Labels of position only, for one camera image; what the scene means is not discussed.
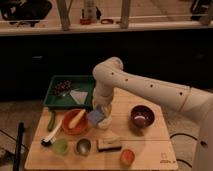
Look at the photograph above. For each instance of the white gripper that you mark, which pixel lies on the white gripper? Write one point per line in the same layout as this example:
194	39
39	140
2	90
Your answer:
103	96

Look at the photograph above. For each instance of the blue sponge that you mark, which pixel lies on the blue sponge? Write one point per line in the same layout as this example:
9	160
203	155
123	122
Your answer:
95	116

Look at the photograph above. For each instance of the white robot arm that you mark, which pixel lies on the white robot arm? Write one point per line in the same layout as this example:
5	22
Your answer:
193	103

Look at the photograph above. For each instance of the white cylindrical cup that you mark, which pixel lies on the white cylindrical cup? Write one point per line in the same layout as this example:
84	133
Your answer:
105	123

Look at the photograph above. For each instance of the metal cup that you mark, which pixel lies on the metal cup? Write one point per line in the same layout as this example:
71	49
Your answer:
83	146

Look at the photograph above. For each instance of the small orange cup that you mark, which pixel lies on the small orange cup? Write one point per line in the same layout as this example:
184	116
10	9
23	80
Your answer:
127	157

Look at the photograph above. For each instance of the green translucent cup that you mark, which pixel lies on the green translucent cup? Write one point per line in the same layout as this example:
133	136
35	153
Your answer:
60	146

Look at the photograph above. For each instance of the grey folded cloth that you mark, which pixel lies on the grey folded cloth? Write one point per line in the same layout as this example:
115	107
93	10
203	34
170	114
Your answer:
79	96

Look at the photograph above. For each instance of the green plastic tray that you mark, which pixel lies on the green plastic tray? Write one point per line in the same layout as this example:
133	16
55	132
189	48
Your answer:
84	83

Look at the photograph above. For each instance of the wooden block eraser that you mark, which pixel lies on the wooden block eraser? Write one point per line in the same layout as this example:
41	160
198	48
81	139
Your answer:
109	144

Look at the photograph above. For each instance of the orange plastic bowl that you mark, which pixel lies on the orange plastic bowl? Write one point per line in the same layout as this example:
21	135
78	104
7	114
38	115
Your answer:
81	126

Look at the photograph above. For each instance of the yellow corn cob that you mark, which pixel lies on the yellow corn cob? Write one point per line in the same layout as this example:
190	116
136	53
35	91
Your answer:
73	123

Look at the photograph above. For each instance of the dark brown bowl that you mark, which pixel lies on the dark brown bowl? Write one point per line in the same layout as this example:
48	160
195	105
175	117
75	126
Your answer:
142	116

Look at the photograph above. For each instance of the dark grape bunch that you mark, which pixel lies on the dark grape bunch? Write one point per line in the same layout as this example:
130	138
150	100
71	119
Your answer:
61	87

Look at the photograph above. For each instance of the green cucumber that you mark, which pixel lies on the green cucumber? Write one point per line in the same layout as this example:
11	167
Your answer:
51	121

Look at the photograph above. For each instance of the white dish brush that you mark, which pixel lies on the white dish brush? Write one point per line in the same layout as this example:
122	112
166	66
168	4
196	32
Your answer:
48	140

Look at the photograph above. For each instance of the black pole stand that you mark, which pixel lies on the black pole stand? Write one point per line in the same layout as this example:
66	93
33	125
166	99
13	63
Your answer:
17	157

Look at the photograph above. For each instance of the white bottle on shelf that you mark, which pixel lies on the white bottle on shelf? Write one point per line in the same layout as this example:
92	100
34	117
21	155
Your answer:
90	10

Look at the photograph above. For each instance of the black bag on shelf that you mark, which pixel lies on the black bag on shelf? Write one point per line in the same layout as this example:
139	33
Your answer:
24	12

